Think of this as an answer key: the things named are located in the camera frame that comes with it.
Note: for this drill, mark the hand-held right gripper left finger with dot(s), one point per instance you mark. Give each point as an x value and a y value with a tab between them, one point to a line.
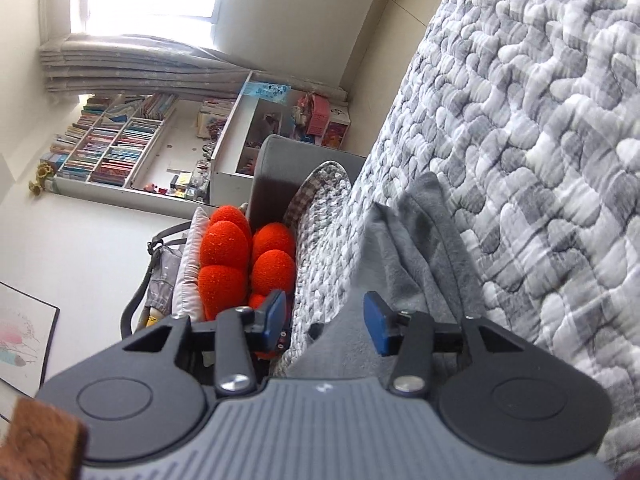
275	317

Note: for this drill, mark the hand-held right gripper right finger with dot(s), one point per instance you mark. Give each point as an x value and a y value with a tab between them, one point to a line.
374	322

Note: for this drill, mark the grey sweatshirt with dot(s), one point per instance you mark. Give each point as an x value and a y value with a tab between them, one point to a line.
400	260

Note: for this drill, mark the red ball cushion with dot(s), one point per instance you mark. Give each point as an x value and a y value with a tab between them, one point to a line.
225	255

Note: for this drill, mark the white striped pillow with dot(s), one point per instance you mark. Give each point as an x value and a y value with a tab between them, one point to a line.
187	285

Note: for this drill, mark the grey fabric sofa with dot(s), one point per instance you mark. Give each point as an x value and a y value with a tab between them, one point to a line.
280	160

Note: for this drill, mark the clutter of small desk items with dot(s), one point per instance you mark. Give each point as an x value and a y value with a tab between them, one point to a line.
190	180

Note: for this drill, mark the colourful printed box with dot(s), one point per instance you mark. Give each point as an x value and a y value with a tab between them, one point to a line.
337	127

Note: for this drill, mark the pink plastic basket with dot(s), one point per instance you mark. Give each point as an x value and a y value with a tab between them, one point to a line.
320	115

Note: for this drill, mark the blue printed plastic bag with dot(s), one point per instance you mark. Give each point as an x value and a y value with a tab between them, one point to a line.
265	89

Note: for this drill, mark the white cubby shelf with books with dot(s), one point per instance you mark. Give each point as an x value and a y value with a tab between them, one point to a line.
115	145

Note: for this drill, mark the grey white quilted blanket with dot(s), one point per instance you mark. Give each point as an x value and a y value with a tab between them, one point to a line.
525	135

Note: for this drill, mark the gold ornament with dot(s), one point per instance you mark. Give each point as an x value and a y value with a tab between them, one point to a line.
41	177

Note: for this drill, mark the framed wall picture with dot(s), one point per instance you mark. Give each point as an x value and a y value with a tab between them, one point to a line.
25	335

